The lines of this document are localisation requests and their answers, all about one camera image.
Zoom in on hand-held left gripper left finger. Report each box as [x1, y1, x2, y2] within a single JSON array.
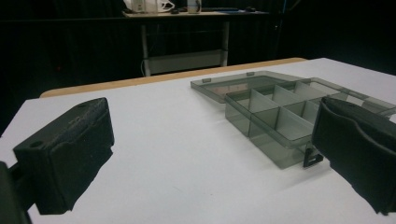
[[12, 97, 116, 216]]

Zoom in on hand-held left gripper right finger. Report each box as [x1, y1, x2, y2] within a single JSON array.
[[311, 96, 396, 217]]

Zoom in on clear grey compartment organizer box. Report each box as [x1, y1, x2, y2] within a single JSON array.
[[190, 70, 396, 170]]

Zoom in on background desk with metal legs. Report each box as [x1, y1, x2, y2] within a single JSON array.
[[121, 9, 269, 77]]

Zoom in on white device on desk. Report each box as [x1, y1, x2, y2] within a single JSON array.
[[123, 0, 176, 14]]

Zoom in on small black bracket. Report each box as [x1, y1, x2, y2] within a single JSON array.
[[303, 142, 325, 169]]

